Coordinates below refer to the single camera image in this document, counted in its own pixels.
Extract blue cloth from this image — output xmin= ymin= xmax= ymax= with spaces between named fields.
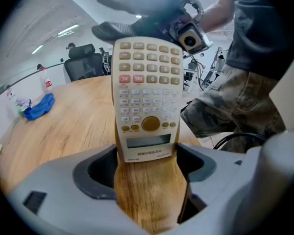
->
xmin=24 ymin=93 xmax=56 ymax=121

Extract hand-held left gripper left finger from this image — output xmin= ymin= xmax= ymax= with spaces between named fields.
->
xmin=7 ymin=143 xmax=148 ymax=235

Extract beige calculator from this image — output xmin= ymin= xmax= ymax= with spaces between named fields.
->
xmin=111 ymin=36 xmax=184 ymax=164

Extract person's black shirt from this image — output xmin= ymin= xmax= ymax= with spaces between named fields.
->
xmin=226 ymin=0 xmax=294 ymax=80

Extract black looped cable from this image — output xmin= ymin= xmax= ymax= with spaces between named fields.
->
xmin=213 ymin=132 xmax=268 ymax=152

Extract crumpled clear wrapper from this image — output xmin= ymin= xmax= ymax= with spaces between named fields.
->
xmin=14 ymin=97 xmax=33 ymax=117

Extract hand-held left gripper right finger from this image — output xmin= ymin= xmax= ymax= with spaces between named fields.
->
xmin=158 ymin=142 xmax=247 ymax=235

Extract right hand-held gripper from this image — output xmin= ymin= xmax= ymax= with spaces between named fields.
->
xmin=91 ymin=0 xmax=205 ymax=45

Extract black high-back office chair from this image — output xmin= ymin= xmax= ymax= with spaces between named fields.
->
xmin=63 ymin=43 xmax=106 ymax=83

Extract ceiling light bar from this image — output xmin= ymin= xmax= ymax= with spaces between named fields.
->
xmin=57 ymin=23 xmax=79 ymax=36
xmin=30 ymin=44 xmax=45 ymax=55

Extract person's right forearm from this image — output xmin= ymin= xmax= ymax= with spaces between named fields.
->
xmin=200 ymin=0 xmax=236 ymax=33

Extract white bottle red label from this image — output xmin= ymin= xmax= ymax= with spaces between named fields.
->
xmin=42 ymin=67 xmax=53 ymax=92

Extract person's camouflage trousers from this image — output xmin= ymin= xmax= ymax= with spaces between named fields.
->
xmin=180 ymin=64 xmax=287 ymax=154

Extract right hand-held gripper camera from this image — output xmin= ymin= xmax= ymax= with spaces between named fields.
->
xmin=177 ymin=23 xmax=214 ymax=55

